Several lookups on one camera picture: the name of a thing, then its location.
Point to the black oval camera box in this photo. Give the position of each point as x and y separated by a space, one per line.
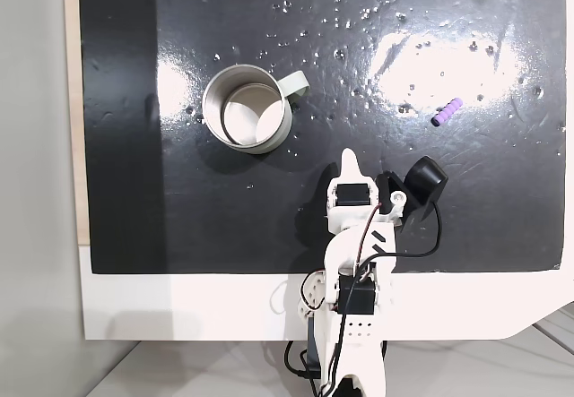
426 177

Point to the purple ribbed pen grip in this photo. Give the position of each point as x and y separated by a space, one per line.
446 112

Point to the black rubber mat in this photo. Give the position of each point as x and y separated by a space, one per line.
251 218

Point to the pale green steel mug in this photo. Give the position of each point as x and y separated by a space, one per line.
242 117

